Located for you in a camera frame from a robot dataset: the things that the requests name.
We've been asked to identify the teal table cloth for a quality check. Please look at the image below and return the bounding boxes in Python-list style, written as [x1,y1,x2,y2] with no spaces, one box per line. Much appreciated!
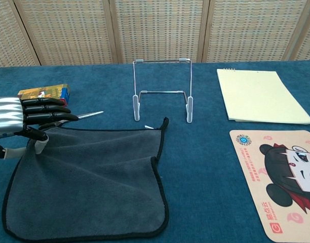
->
[0,60,310,243]

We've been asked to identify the pale yellow spiral notepad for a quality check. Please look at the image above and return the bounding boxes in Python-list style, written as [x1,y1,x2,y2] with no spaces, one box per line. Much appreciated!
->
[216,67,310,126]

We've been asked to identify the blue cloth with black trim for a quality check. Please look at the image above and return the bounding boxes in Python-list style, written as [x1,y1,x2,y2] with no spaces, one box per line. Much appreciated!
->
[2,116,170,240]

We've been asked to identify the cartoon girl mouse pad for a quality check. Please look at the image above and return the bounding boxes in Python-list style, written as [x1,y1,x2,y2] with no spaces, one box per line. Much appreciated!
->
[229,130,310,241]

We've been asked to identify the woven bamboo folding screen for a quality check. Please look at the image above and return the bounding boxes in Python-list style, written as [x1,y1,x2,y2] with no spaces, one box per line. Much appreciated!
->
[0,0,310,68]

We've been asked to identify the colourful cardboard box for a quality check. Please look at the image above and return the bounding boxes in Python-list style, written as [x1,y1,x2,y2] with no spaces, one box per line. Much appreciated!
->
[17,84,71,107]

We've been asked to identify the white wire rack stand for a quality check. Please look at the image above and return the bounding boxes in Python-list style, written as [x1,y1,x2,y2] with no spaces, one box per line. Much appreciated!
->
[132,58,193,124]

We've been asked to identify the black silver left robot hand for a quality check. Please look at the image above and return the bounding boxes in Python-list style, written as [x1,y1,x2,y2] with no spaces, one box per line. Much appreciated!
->
[0,97,80,160]

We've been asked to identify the black handled scissors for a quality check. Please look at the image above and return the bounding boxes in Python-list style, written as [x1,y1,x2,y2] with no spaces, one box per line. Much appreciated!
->
[38,111,104,131]

